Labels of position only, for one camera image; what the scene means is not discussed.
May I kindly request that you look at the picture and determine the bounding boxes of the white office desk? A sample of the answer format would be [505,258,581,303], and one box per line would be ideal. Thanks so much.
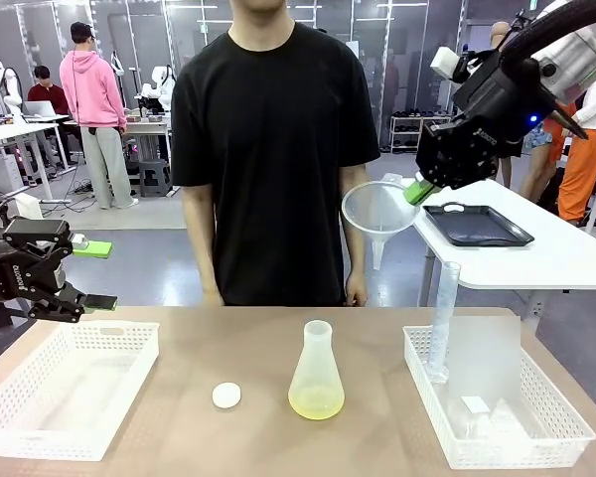
[0,120,64,204]

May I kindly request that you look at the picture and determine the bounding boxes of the person white shirt orange trousers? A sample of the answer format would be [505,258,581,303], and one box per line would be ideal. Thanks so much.
[555,64,596,225]

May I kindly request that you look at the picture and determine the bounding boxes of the clear plastic graduated cylinder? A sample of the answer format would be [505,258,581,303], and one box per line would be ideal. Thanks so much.
[428,261,463,385]

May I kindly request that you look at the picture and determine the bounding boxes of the grey step stool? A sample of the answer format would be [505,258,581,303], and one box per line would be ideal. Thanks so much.
[137,158,174,199]

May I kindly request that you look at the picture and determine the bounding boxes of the seated person in red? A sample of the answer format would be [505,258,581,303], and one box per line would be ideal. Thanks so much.
[27,65,78,168]

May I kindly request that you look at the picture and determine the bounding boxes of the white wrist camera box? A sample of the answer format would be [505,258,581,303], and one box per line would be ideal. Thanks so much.
[14,192,45,221]
[430,46,462,80]

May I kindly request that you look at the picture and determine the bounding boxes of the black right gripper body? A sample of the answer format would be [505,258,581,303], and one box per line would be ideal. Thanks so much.
[454,51,558,159]

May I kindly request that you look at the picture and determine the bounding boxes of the person's left hand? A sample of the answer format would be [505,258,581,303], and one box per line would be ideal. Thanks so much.
[345,271,370,307]

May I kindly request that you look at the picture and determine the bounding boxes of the silver laptop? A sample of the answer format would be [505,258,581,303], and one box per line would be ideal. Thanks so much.
[23,100,57,118]

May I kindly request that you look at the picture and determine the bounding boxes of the white shoe rack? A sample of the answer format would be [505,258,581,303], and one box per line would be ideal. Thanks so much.
[389,106,454,155]

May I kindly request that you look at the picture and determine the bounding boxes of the person's left forearm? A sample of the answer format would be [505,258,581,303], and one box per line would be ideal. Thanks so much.
[338,163,370,277]

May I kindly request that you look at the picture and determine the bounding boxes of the person in pink hoodie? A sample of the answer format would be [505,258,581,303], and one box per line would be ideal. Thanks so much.
[59,21,141,211]

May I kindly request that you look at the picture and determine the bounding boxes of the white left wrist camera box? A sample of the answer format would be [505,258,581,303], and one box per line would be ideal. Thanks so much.
[14,192,45,221]

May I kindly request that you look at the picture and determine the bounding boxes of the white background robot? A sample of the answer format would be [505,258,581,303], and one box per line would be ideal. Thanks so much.
[137,64,176,114]
[0,62,27,126]

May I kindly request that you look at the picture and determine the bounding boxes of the translucent plastic conical flask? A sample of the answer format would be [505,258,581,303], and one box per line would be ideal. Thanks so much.
[287,320,347,422]

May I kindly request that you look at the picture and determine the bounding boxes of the translucent plastic measuring cup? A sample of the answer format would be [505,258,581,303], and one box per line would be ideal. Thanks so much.
[446,315,523,439]

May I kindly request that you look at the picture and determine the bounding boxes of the person's black t-shirt torso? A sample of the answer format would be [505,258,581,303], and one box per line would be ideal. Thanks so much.
[171,0,381,308]

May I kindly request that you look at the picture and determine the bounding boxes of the white background workbench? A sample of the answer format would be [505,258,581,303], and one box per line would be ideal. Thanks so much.
[63,112,174,138]

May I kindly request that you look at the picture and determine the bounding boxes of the black rectangular tray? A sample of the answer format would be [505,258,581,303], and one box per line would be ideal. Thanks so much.
[421,201,536,248]

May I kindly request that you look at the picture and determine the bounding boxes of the translucent plastic funnel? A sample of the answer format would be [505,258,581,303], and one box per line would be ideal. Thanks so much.
[341,172,423,272]

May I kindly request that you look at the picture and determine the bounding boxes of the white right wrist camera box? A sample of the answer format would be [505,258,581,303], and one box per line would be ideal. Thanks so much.
[430,46,462,80]

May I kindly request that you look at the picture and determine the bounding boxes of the person's right forearm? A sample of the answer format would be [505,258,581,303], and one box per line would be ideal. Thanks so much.
[182,187,224,294]

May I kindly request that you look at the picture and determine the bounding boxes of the person in blue shorts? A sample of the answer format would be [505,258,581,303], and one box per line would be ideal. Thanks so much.
[519,116,561,203]

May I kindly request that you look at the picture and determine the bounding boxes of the round white cap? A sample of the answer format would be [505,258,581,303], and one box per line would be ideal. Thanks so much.
[212,381,242,410]

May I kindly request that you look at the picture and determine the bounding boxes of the white rounded side table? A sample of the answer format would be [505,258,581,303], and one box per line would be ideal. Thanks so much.
[412,177,596,310]

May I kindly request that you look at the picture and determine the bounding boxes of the white perforated plastic basket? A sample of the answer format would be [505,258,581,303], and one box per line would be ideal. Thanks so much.
[0,320,161,463]
[401,325,596,471]

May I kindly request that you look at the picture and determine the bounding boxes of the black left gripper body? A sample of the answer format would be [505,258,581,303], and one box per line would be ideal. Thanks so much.
[0,237,67,303]

